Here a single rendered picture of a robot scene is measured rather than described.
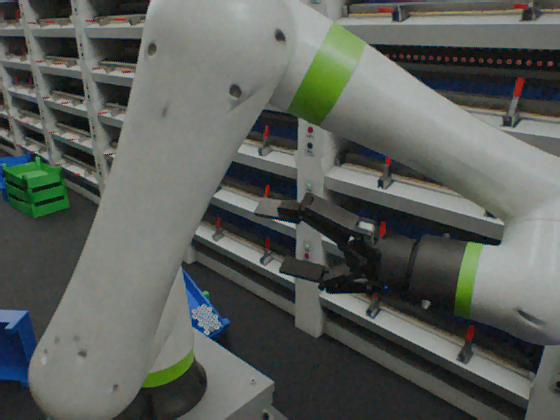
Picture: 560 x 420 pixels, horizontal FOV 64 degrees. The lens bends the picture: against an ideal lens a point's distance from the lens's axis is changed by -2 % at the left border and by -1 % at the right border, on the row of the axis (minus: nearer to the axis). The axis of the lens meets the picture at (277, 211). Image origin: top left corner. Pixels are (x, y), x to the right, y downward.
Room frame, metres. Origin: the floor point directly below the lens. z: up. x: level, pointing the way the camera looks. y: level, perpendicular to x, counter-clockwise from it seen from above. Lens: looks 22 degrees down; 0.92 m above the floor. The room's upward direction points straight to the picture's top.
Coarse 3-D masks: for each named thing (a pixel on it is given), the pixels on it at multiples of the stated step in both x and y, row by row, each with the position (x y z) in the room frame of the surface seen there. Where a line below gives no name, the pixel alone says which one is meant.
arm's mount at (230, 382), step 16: (208, 352) 0.68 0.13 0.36; (224, 352) 0.67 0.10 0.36; (208, 368) 0.63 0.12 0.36; (224, 368) 0.63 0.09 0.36; (240, 368) 0.63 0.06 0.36; (208, 384) 0.59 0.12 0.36; (224, 384) 0.59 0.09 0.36; (240, 384) 0.59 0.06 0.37; (256, 384) 0.59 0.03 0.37; (272, 384) 0.59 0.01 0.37; (208, 400) 0.55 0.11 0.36; (224, 400) 0.55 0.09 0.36; (240, 400) 0.55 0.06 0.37; (256, 400) 0.56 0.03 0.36; (192, 416) 0.52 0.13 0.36; (208, 416) 0.52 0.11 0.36; (224, 416) 0.52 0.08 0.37; (240, 416) 0.54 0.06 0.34; (256, 416) 0.56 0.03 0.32; (272, 416) 0.59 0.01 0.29
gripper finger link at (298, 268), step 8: (288, 264) 0.63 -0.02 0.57; (296, 264) 0.63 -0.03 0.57; (304, 264) 0.63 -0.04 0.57; (312, 264) 0.62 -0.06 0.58; (280, 272) 0.63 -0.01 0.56; (288, 272) 0.62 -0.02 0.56; (296, 272) 0.62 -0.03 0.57; (304, 272) 0.61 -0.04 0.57; (312, 272) 0.61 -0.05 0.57; (320, 272) 0.60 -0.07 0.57; (312, 280) 0.60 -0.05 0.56
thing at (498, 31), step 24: (336, 0) 1.19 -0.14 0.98; (360, 0) 1.26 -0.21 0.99; (360, 24) 1.11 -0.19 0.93; (384, 24) 1.07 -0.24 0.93; (408, 24) 1.03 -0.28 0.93; (432, 24) 0.99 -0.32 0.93; (456, 24) 0.95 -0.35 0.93; (480, 24) 0.92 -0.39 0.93; (504, 24) 0.89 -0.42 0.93; (528, 24) 0.86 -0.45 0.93; (552, 24) 0.83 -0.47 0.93; (528, 48) 0.87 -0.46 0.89; (552, 48) 0.84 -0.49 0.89
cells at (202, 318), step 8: (192, 312) 1.18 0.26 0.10; (200, 312) 1.18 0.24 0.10; (208, 312) 1.19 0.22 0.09; (192, 320) 1.16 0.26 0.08; (200, 320) 1.16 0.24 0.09; (208, 320) 1.16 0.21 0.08; (216, 320) 1.17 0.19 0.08; (200, 328) 1.14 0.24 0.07; (208, 328) 1.14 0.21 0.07; (216, 328) 1.15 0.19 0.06; (208, 336) 1.12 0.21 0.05
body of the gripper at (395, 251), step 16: (352, 240) 0.54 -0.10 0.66; (384, 240) 0.52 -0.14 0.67; (400, 240) 0.51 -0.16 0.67; (416, 240) 0.51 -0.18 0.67; (368, 256) 0.52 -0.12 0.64; (384, 256) 0.50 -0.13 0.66; (400, 256) 0.49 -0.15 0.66; (384, 272) 0.49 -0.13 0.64; (400, 272) 0.48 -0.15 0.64; (384, 288) 0.49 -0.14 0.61; (400, 288) 0.48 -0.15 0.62
